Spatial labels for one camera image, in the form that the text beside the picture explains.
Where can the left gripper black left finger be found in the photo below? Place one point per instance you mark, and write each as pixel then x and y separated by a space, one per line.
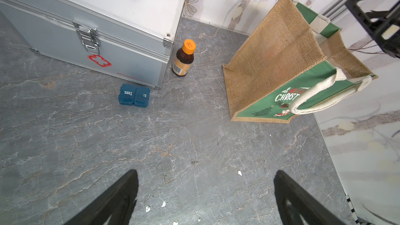
pixel 115 206

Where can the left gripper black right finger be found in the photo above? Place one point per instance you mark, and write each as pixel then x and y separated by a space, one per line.
pixel 297 207

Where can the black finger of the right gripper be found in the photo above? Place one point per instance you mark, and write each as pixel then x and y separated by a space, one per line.
pixel 382 26

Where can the green burlap canvas bag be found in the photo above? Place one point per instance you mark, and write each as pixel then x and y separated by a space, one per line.
pixel 294 63

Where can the teal pill box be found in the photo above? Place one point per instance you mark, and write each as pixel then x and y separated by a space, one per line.
pixel 132 95

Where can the brown bottle orange cap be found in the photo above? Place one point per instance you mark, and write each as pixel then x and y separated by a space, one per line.
pixel 184 58

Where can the silver aluminium case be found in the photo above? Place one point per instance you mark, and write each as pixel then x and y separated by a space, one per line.
pixel 128 39

